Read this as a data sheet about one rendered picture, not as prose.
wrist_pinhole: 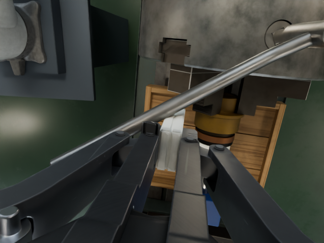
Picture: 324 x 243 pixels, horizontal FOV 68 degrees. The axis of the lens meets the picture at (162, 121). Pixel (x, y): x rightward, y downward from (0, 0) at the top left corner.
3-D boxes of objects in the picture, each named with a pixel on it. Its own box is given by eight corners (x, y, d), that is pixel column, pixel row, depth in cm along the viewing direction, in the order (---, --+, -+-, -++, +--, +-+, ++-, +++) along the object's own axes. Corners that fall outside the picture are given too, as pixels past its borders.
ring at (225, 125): (195, 95, 40) (188, 144, 43) (252, 102, 39) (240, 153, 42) (197, 87, 49) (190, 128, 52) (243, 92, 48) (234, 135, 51)
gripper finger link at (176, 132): (170, 130, 16) (182, 132, 16) (177, 106, 22) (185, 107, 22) (165, 171, 17) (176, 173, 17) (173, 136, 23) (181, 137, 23)
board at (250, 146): (149, 83, 68) (145, 86, 64) (281, 101, 63) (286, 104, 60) (141, 176, 77) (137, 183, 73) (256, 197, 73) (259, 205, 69)
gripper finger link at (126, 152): (153, 172, 15) (106, 165, 15) (162, 142, 20) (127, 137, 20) (155, 150, 14) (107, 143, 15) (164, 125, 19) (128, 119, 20)
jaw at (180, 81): (208, 45, 41) (162, 38, 32) (236, 47, 38) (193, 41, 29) (198, 107, 44) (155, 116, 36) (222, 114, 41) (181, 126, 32)
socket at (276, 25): (276, 17, 28) (290, 14, 26) (283, 44, 29) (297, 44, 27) (250, 29, 29) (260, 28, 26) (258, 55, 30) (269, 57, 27)
